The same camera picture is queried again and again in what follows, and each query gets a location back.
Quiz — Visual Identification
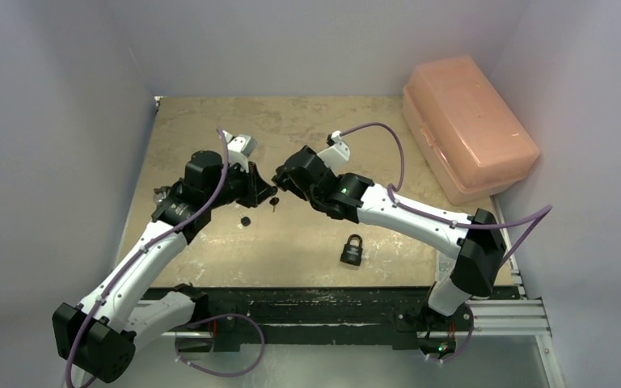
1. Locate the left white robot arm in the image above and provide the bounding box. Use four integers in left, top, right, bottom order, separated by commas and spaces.
53, 150, 277, 387

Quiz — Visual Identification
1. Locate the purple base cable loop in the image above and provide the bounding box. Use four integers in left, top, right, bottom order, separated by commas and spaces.
174, 313, 267, 377

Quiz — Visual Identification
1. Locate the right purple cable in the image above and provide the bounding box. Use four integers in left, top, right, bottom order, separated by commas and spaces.
337, 122, 554, 269

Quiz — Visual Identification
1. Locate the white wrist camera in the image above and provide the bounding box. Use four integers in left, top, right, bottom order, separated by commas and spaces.
223, 131, 257, 173
317, 131, 350, 171

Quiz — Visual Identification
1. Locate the clear screw organizer box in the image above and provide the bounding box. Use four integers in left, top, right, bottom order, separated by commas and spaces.
435, 251, 456, 282

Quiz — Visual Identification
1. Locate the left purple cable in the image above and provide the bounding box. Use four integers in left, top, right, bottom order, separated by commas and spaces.
64, 127, 231, 388

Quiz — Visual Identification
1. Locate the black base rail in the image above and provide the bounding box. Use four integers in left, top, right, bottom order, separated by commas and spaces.
174, 286, 473, 352

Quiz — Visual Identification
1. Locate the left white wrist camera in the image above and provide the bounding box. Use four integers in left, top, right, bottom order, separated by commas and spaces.
223, 131, 257, 173

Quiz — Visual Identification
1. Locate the black padlock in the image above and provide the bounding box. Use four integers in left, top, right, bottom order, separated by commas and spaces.
340, 234, 363, 267

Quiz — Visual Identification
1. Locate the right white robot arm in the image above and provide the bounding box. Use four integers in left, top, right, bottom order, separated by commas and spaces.
272, 146, 506, 329

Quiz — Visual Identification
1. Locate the pink plastic storage box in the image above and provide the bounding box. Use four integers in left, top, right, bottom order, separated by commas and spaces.
402, 56, 540, 205

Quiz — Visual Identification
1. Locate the black head key pair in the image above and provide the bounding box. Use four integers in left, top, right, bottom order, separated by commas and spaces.
268, 186, 280, 212

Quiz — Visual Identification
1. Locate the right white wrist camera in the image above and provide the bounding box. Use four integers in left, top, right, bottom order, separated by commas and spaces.
317, 131, 350, 171

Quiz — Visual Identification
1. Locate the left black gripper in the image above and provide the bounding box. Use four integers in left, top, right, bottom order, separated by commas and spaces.
205, 158, 274, 209

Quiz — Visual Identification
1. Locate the steel wrench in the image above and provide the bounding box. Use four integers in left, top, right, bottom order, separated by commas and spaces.
153, 192, 164, 206

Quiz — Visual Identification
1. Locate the small hammer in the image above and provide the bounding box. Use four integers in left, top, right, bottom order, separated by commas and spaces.
153, 186, 171, 198

